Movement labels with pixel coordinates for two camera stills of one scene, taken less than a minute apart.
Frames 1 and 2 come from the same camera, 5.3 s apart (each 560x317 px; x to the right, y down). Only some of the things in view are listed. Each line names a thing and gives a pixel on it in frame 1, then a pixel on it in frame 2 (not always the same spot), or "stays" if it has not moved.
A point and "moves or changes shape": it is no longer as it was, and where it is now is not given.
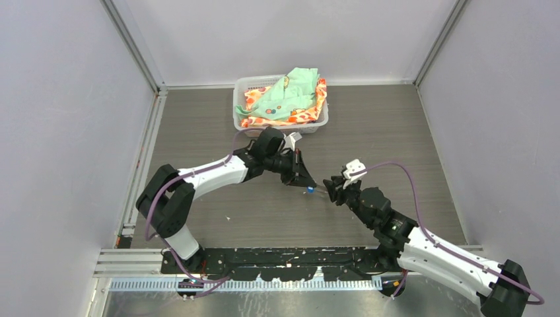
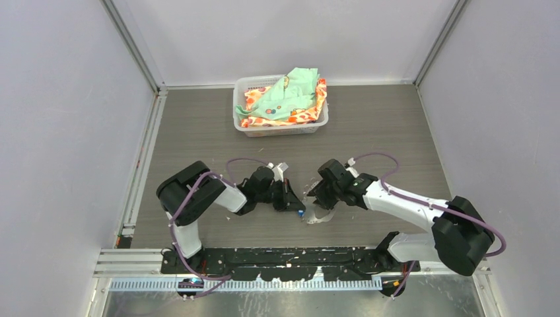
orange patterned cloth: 300,117 stays
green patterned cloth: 295,90 stays
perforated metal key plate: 321,190 moves or changes shape
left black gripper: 297,174 → 288,201
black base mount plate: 283,263 stays
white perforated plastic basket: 242,84 stays
